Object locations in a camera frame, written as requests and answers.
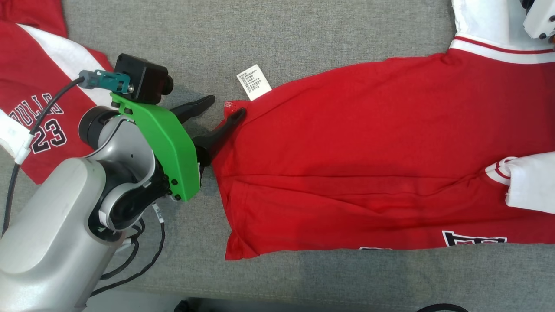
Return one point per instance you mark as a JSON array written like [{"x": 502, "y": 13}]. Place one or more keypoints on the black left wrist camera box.
[{"x": 141, "y": 78}]

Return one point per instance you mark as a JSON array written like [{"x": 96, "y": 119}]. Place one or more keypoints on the red white Bulls jersey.
[{"x": 347, "y": 151}]

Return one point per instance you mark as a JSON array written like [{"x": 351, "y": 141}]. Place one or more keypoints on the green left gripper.
[{"x": 173, "y": 151}]

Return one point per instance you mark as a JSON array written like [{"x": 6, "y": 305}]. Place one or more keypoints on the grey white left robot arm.
[{"x": 52, "y": 242}]

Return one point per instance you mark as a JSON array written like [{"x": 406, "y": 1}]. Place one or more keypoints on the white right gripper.
[{"x": 542, "y": 19}]

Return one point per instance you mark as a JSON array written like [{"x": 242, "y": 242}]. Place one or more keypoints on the red Bulls 23 shorts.
[{"x": 26, "y": 78}]

